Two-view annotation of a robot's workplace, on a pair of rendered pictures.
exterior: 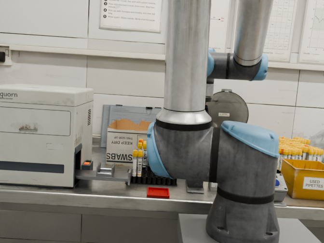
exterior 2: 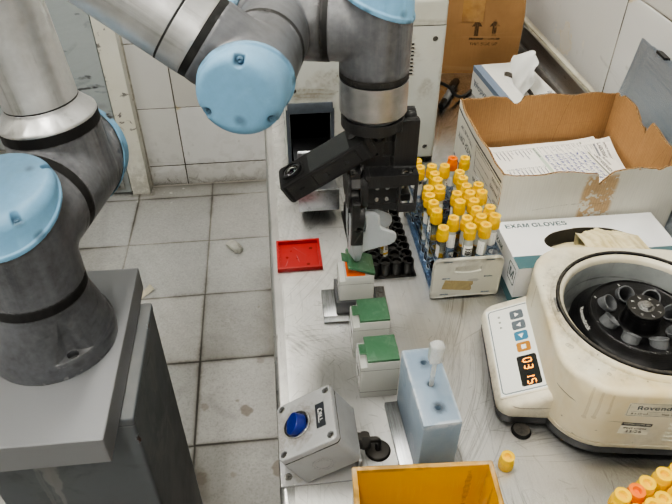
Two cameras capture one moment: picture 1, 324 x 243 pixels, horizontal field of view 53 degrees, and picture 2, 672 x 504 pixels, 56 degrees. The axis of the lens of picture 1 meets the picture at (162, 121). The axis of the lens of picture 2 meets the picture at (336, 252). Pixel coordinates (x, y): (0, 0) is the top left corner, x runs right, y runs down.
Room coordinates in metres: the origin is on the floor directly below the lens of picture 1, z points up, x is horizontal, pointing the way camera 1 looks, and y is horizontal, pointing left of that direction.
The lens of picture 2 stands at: (0.96, -0.76, 1.51)
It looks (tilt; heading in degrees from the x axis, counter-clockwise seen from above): 40 degrees down; 85
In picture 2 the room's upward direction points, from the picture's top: straight up
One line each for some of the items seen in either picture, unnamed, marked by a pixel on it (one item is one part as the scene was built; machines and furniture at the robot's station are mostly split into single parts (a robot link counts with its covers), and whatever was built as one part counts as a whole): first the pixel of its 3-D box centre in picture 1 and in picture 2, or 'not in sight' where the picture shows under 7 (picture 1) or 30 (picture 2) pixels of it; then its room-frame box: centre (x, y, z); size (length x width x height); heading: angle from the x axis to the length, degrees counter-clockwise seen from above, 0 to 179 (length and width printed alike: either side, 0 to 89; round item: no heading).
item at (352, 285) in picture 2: not in sight; (355, 284); (1.04, -0.12, 0.92); 0.05 x 0.04 x 0.06; 0
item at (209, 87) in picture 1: (200, 90); (373, 94); (1.05, -0.12, 1.20); 0.08 x 0.08 x 0.05
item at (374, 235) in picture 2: not in sight; (372, 238); (1.06, -0.14, 1.01); 0.06 x 0.03 x 0.09; 0
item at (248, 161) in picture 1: (244, 155); (17, 228); (0.66, -0.18, 1.08); 0.13 x 0.12 x 0.14; 79
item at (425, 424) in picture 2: not in sight; (426, 413); (1.09, -0.34, 0.92); 0.10 x 0.07 x 0.10; 93
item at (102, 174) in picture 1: (98, 171); (314, 164); (1.00, 0.19, 0.92); 0.21 x 0.07 x 0.05; 91
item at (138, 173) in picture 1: (152, 165); (377, 213); (1.09, 0.02, 0.93); 0.17 x 0.09 x 0.11; 92
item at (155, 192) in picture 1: (158, 192); (298, 254); (0.97, 0.00, 0.88); 0.07 x 0.07 x 0.01; 1
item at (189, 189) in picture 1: (194, 182); (354, 298); (1.04, -0.12, 0.89); 0.09 x 0.05 x 0.04; 0
